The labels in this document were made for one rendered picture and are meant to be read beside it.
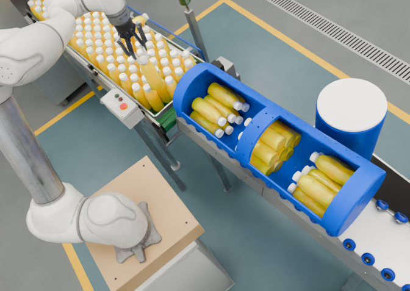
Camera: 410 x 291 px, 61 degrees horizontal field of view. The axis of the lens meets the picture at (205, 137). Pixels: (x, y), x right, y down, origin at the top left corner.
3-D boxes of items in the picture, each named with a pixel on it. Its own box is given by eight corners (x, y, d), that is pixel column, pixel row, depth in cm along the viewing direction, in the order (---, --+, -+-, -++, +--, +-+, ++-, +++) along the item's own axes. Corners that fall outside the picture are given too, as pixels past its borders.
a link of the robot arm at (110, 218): (145, 250, 124) (122, 233, 105) (97, 249, 127) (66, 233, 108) (151, 205, 132) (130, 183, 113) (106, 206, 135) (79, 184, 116)
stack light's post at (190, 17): (224, 121, 286) (188, 14, 195) (221, 119, 288) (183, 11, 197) (228, 118, 287) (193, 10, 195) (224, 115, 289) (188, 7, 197)
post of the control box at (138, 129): (182, 191, 263) (125, 118, 180) (179, 188, 265) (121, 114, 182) (185, 187, 263) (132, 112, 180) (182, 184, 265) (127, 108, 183)
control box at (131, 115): (130, 130, 175) (121, 118, 166) (108, 110, 185) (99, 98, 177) (144, 116, 177) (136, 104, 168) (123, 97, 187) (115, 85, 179)
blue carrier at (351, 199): (334, 246, 130) (339, 224, 106) (183, 125, 175) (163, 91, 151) (379, 191, 136) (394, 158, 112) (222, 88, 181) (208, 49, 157)
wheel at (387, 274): (396, 277, 117) (398, 274, 118) (384, 267, 119) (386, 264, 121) (390, 285, 119) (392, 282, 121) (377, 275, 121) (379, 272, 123)
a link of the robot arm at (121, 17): (129, 3, 132) (136, 16, 137) (116, -4, 137) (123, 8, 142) (111, 18, 130) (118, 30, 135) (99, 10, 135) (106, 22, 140)
